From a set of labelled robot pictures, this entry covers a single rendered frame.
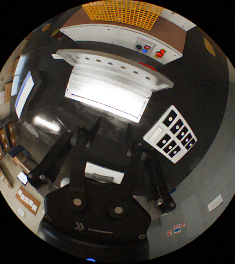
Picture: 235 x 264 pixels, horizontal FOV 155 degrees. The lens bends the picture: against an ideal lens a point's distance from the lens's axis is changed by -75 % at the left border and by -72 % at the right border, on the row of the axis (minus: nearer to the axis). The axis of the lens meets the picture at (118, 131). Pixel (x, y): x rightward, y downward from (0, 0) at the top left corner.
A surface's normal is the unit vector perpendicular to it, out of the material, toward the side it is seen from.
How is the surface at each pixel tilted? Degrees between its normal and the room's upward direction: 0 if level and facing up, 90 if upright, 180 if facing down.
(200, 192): 90
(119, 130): 0
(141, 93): 0
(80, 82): 0
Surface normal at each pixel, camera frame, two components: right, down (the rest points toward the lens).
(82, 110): -0.04, 0.43
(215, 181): -0.93, -0.34
